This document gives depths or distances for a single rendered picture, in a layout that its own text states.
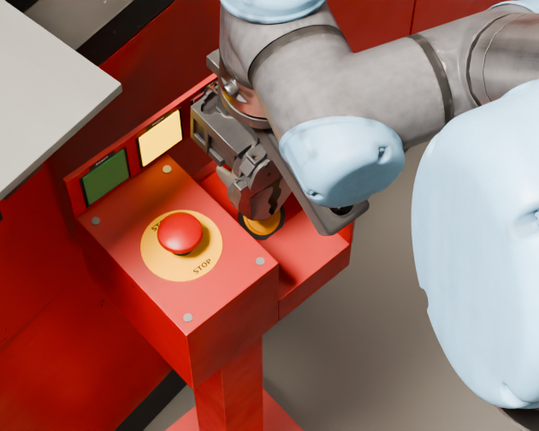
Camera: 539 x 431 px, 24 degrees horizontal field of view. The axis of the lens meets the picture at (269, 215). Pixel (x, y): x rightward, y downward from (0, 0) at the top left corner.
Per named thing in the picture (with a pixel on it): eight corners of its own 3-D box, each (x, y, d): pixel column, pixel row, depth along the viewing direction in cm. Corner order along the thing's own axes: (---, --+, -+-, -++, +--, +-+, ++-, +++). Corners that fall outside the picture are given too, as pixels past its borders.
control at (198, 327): (193, 391, 115) (181, 304, 100) (88, 277, 121) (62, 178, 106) (350, 264, 122) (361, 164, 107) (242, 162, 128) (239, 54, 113)
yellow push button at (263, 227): (250, 243, 120) (258, 242, 118) (228, 211, 119) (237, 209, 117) (280, 221, 121) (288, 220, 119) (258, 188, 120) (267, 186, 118)
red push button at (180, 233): (179, 277, 109) (176, 257, 105) (150, 247, 110) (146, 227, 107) (214, 250, 110) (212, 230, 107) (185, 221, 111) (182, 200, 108)
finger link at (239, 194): (263, 185, 114) (268, 138, 106) (275, 198, 113) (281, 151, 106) (223, 215, 112) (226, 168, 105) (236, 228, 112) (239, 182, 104)
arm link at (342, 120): (464, 122, 83) (395, -4, 87) (309, 176, 80) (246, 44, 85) (446, 178, 90) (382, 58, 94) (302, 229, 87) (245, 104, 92)
